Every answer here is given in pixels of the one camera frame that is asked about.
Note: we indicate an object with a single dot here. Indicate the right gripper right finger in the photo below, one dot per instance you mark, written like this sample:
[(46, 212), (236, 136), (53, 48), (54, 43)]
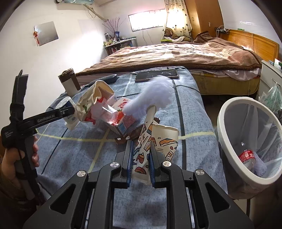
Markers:
[(156, 159)]

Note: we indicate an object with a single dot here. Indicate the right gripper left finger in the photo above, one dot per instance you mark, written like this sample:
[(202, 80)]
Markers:
[(126, 168)]

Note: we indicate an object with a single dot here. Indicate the patterned paper cup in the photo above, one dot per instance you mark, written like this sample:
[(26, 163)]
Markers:
[(140, 169), (165, 140)]

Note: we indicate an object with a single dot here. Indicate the strawberry milk carton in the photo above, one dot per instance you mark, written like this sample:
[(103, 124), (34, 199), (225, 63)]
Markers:
[(123, 122)]

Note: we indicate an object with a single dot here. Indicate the white foam fruit net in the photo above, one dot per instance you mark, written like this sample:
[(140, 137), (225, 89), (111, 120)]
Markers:
[(157, 93)]

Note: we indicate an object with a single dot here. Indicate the paper bag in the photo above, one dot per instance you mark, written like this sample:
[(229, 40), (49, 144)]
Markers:
[(97, 92)]

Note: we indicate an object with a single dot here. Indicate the clear plastic bottle red cap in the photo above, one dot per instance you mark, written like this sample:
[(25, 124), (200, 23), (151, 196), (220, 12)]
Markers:
[(247, 156)]

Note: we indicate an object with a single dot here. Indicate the brown coffee sachet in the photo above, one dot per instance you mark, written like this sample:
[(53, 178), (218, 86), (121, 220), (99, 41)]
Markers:
[(134, 134)]

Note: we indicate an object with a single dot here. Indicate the white trash bin with liner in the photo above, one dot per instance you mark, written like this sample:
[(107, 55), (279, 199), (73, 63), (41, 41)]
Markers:
[(243, 119)]

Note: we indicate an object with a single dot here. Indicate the person's left hand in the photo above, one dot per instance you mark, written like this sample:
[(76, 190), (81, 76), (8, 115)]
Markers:
[(10, 157)]

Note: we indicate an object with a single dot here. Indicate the blue plaid table cloth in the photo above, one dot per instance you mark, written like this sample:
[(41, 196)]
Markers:
[(90, 146)]

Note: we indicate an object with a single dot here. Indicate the brown white coffee box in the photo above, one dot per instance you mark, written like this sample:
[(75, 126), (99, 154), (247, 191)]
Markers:
[(69, 81)]

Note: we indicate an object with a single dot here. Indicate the black smartphone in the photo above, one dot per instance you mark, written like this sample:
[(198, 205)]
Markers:
[(149, 75)]

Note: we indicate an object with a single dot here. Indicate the bed with brown blanket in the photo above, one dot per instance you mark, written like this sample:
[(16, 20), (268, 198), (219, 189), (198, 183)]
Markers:
[(219, 67)]

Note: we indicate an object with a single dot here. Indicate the cluttered side desk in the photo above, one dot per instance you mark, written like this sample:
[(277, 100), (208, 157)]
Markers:
[(115, 46)]

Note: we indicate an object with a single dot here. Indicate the teddy bear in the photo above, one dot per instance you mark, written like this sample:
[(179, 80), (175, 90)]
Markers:
[(170, 35)]

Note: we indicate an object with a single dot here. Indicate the green plastic bag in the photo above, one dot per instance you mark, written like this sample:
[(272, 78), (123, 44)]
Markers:
[(272, 99)]

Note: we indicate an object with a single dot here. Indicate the window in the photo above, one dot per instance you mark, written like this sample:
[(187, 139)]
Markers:
[(147, 19)]

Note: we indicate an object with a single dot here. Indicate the patterned curtain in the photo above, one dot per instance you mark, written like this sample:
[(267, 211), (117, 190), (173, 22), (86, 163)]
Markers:
[(178, 19)]

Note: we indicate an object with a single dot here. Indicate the white nightstand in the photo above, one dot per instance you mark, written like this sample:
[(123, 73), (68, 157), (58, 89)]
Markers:
[(269, 77)]

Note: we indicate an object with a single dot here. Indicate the wooden wardrobe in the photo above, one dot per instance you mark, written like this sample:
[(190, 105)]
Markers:
[(204, 15)]

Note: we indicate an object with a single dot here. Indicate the wooden headboard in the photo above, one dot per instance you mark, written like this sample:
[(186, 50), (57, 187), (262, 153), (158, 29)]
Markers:
[(267, 49)]

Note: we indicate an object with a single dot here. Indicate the silver wall poster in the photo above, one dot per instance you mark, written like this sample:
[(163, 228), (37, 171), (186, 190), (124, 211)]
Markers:
[(45, 33)]

